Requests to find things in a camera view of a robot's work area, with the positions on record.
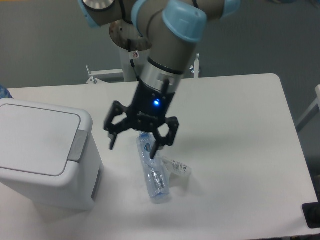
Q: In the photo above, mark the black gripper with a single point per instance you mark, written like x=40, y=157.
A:
x=150, y=110

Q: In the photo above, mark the white plastic trash can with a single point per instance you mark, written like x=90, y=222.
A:
x=48, y=153

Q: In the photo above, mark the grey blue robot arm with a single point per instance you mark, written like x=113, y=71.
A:
x=173, y=28

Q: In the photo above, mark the clear plastic water bottle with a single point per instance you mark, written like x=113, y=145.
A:
x=155, y=174

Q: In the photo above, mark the blue patterned object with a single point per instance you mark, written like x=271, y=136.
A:
x=5, y=93

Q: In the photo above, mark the black clamp at table edge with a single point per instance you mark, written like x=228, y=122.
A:
x=311, y=213

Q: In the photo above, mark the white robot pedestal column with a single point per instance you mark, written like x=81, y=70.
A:
x=133, y=48

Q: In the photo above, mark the white metal base frame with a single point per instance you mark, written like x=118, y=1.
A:
x=117, y=75

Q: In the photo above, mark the white frame at right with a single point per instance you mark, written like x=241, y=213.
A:
x=310, y=112

